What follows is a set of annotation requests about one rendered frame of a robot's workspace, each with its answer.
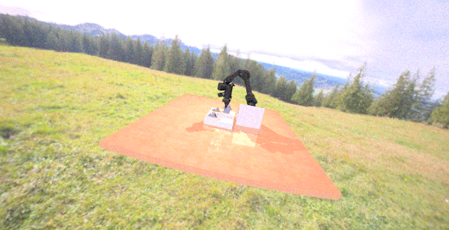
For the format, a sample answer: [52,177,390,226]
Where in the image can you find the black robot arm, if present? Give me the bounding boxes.
[217,69,257,107]

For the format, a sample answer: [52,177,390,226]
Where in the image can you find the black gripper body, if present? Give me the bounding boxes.
[222,91,232,103]

